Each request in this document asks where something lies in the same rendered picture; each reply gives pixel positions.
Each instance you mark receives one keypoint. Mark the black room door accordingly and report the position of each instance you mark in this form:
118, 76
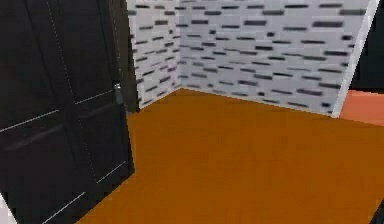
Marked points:
50, 110

